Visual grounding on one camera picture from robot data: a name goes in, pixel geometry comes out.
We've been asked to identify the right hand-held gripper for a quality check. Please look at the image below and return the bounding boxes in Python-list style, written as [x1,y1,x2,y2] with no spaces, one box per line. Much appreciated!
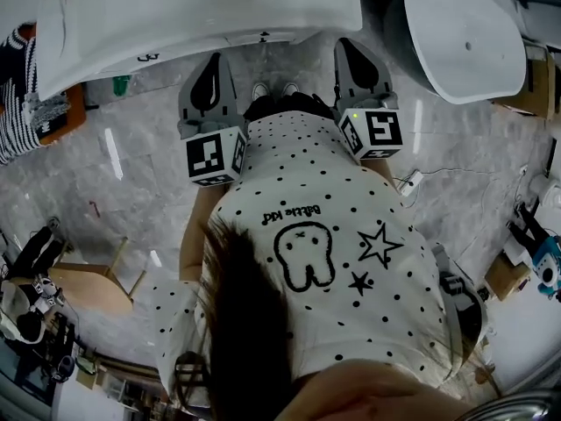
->
[332,37,404,161]

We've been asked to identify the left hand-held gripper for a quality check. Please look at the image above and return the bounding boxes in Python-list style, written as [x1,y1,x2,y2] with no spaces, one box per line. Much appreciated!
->
[177,53,249,188]

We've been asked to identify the person's left forearm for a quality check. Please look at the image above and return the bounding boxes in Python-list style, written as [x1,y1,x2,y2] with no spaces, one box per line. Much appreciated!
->
[178,184,229,282]

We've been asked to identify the person's right forearm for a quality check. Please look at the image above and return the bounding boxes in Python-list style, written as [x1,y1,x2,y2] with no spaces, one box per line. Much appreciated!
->
[366,158,399,188]

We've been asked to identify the white sink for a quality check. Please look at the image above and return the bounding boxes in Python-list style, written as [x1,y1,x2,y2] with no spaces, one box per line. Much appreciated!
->
[35,0,364,98]

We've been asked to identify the white power strip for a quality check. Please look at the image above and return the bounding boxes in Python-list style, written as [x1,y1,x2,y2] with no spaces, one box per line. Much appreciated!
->
[395,169,425,197]

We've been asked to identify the white polka dot shirt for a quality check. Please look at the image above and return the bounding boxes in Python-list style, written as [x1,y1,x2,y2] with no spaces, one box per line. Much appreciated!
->
[151,110,465,405]

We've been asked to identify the black shorts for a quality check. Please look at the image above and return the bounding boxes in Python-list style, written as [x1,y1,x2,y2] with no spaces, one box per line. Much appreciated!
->
[242,93,337,123]

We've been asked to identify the white oval bathtub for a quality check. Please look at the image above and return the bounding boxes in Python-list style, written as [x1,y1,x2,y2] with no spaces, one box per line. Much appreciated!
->
[383,0,528,106]

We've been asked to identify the orange box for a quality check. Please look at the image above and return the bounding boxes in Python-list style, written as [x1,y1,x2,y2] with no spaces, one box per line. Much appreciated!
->
[33,83,88,146]

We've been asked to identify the large cardboard box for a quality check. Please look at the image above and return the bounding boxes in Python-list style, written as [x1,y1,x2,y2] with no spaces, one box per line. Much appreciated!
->
[493,40,558,121]

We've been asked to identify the black tripod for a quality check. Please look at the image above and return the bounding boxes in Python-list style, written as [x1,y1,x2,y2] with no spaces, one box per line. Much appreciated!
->
[507,203,551,247]

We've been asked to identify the grey waist pack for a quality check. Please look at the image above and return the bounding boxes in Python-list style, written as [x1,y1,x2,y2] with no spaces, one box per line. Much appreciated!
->
[431,243,488,370]

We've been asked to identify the black white striped cloth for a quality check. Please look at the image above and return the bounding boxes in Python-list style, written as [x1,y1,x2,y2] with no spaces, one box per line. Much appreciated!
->
[0,23,67,167]

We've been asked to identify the small cardboard box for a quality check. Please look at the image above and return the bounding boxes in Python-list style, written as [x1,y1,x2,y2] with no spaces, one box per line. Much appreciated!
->
[483,251,532,303]

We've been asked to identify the wooden stool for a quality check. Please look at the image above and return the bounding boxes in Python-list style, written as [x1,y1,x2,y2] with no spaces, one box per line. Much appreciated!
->
[46,236,148,318]

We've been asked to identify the blue device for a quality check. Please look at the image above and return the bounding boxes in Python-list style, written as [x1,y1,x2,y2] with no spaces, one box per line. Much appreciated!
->
[531,234,561,298]

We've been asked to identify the white power cable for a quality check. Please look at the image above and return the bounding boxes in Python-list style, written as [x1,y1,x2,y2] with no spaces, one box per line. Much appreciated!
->
[392,164,534,210]

